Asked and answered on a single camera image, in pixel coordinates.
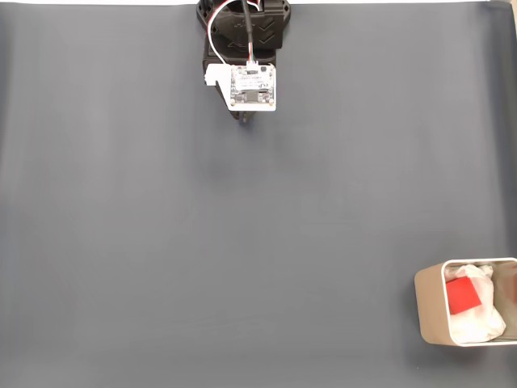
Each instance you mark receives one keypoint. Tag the beige rounded box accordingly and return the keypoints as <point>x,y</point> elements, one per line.
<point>430,303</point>

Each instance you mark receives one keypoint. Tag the dark blue-grey table mat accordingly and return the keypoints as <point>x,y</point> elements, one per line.
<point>258,242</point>

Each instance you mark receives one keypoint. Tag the red cube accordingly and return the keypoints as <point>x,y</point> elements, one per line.
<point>462,295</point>

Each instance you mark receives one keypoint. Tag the white camera circuit board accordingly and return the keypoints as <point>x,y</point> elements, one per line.
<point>252,87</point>

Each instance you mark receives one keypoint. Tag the white crumpled tissue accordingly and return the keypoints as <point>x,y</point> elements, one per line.
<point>484,319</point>

